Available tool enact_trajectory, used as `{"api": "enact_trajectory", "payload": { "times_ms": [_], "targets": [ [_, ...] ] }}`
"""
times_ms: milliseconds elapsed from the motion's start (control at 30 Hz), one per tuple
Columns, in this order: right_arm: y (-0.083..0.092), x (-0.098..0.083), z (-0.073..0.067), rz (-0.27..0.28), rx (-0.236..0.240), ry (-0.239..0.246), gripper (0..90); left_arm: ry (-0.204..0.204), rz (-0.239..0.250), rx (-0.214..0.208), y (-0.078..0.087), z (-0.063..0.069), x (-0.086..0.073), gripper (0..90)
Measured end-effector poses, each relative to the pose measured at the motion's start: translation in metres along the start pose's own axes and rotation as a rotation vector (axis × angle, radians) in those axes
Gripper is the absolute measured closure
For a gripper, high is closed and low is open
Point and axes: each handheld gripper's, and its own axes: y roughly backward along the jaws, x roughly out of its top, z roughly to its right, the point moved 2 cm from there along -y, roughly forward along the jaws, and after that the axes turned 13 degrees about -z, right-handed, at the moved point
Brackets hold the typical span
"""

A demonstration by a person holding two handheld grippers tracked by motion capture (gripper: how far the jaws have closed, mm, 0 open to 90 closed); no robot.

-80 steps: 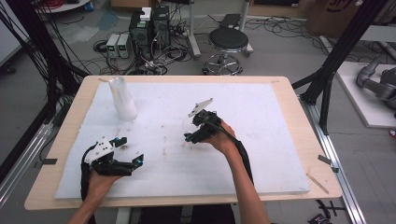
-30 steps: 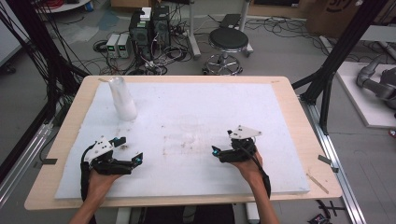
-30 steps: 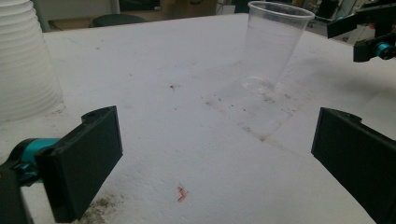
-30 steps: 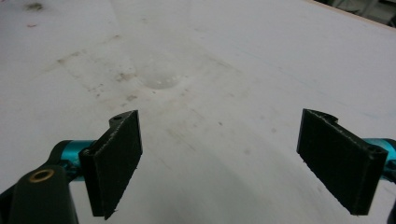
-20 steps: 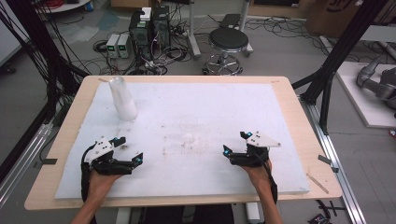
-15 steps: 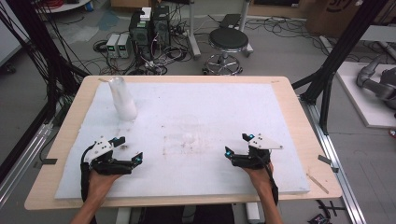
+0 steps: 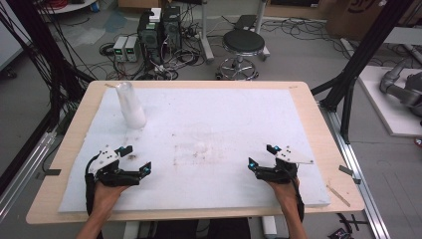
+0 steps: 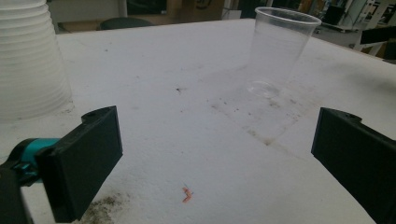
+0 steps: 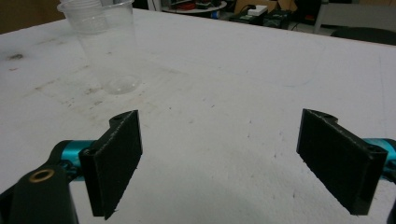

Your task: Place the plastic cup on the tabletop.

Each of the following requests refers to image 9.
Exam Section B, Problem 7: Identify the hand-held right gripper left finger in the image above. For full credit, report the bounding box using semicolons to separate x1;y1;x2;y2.
60;109;144;220

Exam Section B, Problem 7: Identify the white foam mat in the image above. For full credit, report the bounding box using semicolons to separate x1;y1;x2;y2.
0;7;396;224

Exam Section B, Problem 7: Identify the white box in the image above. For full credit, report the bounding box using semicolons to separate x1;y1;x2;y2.
247;5;269;18

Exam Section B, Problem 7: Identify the cardboard box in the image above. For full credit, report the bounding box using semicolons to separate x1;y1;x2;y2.
233;0;297;14

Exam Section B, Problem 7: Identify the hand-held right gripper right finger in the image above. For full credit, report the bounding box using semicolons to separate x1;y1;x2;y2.
296;108;396;217

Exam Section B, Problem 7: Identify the single clear plastic cup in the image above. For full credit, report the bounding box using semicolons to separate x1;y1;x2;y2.
56;0;142;95

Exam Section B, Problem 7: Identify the red cable bundle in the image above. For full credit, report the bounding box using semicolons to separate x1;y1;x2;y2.
177;2;198;11

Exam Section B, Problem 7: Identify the black round stool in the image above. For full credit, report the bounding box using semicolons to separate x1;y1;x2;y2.
330;25;396;47

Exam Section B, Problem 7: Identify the round white table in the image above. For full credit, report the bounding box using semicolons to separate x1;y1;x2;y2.
162;0;228;16

